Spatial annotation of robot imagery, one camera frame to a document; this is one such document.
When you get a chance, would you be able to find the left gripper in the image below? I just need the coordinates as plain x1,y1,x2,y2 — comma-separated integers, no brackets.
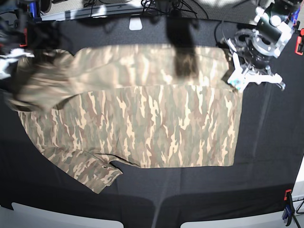
228,52,285,91

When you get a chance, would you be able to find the camouflage t-shirt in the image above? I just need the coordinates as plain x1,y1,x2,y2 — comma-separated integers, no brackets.
4,45,243,193

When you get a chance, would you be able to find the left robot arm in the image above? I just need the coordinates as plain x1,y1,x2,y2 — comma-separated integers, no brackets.
223,0,303,93

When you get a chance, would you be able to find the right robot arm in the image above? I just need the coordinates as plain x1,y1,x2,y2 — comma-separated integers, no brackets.
0,0,60,81

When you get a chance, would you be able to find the orange clamp top right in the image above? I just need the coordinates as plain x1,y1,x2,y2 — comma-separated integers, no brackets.
294,28,304,56

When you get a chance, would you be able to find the orange clamp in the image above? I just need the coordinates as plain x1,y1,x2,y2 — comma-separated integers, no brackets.
294,28,304,56
14,19,28,48

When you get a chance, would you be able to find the blue clamp bottom right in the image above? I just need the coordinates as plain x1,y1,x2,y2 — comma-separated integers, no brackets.
282,189,295,227

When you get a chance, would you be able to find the blue clamp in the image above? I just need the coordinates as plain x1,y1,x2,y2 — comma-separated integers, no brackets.
28,0,42,23
282,189,295,227

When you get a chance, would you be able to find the blue clamp top left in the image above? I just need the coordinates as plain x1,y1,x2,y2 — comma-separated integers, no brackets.
28,0,42,23

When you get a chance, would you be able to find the orange clamp top left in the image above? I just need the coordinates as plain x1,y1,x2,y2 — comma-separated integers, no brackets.
14,19,28,48

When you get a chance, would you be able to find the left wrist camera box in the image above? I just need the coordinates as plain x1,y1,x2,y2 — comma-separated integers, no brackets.
228,72,246,93

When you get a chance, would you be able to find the black cable bundle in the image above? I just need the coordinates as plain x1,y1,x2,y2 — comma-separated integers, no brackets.
140,0,198,18

